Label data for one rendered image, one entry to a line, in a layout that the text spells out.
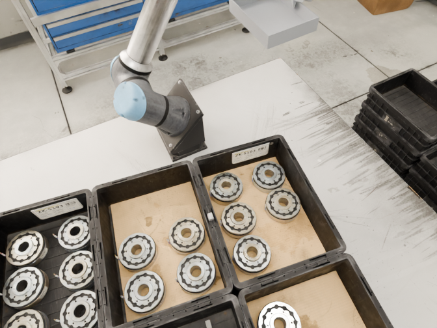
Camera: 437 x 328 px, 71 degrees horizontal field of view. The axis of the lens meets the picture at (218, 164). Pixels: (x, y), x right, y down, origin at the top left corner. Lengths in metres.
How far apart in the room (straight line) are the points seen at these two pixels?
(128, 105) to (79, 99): 1.70
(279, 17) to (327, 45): 1.83
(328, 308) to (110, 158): 0.92
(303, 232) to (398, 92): 1.22
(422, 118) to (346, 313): 1.23
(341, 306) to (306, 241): 0.18
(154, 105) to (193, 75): 1.62
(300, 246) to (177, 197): 0.40
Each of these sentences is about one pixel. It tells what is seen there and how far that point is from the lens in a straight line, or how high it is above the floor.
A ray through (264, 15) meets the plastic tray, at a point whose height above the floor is 1.05.
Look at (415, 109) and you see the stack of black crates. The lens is 1.93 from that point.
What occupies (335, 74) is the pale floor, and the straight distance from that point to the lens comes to 2.76.
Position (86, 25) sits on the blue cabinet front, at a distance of 2.58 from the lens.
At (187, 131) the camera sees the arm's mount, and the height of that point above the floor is 0.84.
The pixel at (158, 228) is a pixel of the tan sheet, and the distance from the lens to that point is 0.95.
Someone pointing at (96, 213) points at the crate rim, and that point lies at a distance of 0.92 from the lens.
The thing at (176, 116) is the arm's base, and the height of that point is 0.90.
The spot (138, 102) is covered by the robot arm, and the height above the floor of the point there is 1.01.
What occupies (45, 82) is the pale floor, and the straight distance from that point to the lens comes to 3.00.
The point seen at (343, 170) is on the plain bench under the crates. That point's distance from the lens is 1.25.
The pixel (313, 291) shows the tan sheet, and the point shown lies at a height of 0.83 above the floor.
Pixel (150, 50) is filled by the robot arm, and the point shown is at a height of 1.08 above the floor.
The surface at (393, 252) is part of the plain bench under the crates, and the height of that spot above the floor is 0.70.
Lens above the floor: 1.69
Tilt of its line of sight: 56 degrees down
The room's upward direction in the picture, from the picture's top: 3 degrees counter-clockwise
